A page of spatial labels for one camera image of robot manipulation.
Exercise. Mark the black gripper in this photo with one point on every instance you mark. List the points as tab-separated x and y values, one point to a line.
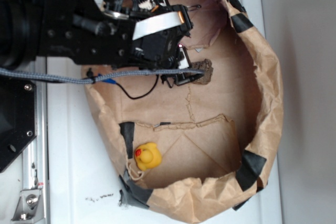
159	28

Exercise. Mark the silver key bunch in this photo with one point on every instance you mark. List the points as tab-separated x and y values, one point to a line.
193	7

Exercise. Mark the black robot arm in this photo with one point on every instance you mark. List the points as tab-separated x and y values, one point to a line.
77	29

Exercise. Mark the brown rock chunk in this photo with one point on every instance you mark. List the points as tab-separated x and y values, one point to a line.
206	66

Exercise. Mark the yellow rubber duck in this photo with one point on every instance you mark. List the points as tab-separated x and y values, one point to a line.
147	156

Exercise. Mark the brown paper bag bin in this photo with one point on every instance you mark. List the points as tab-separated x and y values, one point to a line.
218	141

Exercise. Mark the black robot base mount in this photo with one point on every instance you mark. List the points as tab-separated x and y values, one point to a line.
18	121

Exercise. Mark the aluminium extrusion rail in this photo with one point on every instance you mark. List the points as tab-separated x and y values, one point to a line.
35	156

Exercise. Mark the metal corner bracket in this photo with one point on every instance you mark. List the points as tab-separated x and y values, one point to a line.
29	208

